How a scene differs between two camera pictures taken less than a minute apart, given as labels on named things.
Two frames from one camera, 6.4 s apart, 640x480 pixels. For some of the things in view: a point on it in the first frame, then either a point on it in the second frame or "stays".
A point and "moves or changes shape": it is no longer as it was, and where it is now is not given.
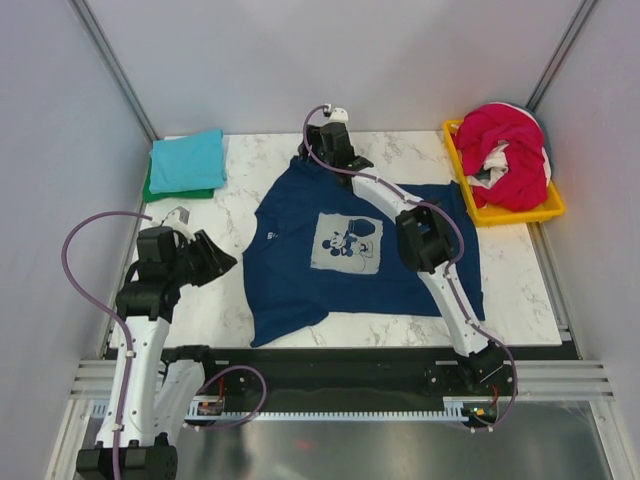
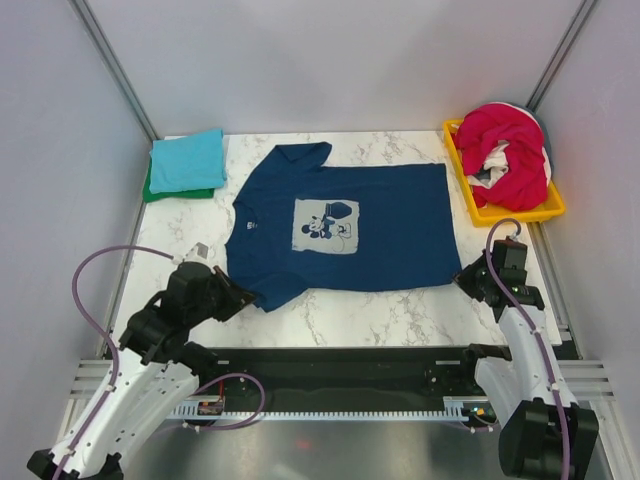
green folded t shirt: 150,197 stays
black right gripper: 314,137 to 463,278
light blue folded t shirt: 190,162 stays
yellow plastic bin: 481,215 stays
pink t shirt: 524,186 stays
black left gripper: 216,262 to 236,299
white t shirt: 497,165 stays
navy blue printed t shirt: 316,246 moves or changes shape
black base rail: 356,376 stays
